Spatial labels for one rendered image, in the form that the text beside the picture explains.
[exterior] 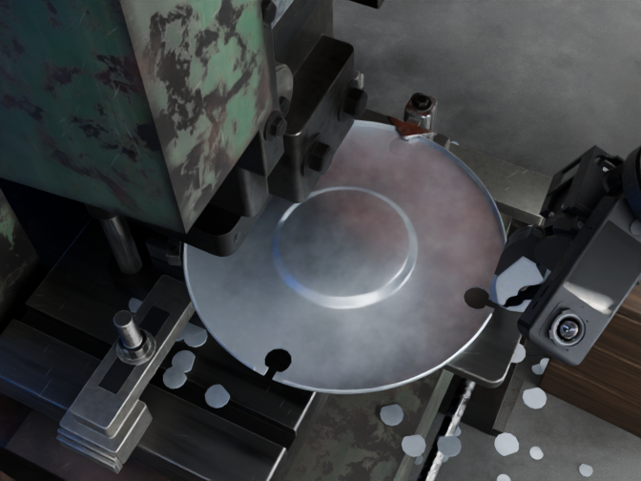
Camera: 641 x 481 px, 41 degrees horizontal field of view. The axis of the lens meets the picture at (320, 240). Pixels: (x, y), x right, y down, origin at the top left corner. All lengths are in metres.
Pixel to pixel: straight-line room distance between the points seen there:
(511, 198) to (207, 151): 0.60
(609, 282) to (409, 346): 0.20
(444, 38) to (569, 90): 0.32
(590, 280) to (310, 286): 0.26
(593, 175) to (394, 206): 0.21
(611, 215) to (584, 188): 0.05
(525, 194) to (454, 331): 0.31
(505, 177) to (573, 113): 0.99
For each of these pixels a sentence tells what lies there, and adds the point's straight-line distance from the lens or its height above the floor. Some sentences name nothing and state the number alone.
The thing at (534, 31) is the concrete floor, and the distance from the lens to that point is 2.15.
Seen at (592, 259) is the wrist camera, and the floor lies 0.95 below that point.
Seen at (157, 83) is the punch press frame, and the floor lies 1.16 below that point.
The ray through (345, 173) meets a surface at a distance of 0.81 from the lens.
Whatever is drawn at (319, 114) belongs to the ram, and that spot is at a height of 0.97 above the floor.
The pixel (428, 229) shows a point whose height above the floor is 0.78.
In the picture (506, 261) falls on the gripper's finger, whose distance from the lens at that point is 0.67.
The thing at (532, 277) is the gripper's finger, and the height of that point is 0.86.
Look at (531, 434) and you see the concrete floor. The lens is 1.55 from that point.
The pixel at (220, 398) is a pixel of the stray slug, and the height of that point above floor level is 0.71.
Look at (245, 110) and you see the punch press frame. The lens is 0.46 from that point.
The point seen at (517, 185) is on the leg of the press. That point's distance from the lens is 1.00.
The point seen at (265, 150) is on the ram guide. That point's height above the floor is 1.02.
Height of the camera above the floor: 1.42
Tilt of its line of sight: 56 degrees down
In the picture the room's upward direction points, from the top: 3 degrees counter-clockwise
